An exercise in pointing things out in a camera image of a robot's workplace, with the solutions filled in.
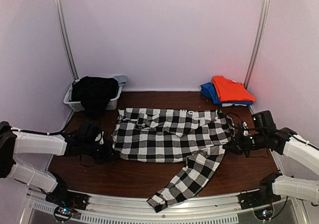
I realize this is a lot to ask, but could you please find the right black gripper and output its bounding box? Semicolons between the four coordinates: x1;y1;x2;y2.
223;130;267;158

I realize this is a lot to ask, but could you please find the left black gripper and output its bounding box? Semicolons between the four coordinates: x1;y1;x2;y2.
83;139;120;165

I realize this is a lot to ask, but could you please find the orange t-shirt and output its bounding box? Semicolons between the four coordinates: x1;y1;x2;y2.
212;76;256;103

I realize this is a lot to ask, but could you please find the black white checkered cloth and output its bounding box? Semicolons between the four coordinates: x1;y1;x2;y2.
111;108;235;212

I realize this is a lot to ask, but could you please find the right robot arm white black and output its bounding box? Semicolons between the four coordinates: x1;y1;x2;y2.
223;111;319;206

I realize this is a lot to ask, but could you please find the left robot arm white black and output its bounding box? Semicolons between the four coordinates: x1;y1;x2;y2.
0;121;114;206

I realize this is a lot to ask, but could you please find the white plastic laundry basket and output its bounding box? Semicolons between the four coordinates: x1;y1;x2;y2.
63;78;124;112

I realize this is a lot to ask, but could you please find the black garment hanging from basket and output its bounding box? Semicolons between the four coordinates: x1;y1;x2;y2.
71;76;118;120

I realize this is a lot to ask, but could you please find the grey garment in basket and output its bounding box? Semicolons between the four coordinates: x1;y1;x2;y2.
113;75;127;86

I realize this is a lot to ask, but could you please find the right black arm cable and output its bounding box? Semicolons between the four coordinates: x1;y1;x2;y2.
224;112;265;135

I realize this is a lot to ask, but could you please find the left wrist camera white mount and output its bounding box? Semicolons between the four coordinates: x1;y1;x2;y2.
95;131;105;145

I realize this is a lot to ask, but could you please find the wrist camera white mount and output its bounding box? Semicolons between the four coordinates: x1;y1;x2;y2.
95;131;105;145
238;121;250;136

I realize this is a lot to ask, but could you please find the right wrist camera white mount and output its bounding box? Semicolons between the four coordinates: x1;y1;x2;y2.
238;121;250;136

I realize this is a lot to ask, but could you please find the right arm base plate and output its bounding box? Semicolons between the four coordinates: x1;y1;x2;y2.
237;190;281;210

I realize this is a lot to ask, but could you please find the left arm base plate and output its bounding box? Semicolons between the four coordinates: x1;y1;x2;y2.
42;184;89;210

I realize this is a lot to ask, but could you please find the front aluminium rail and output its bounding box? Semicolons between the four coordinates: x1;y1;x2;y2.
19;186;309;224

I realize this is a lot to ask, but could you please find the right aluminium frame post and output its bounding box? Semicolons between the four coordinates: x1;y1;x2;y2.
243;0;272;88

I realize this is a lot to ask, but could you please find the aluminium frame post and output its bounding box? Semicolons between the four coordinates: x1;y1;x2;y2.
54;0;79;80
243;0;272;88

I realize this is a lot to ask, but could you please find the left aluminium frame post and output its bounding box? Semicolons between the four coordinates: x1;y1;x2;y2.
54;0;79;80

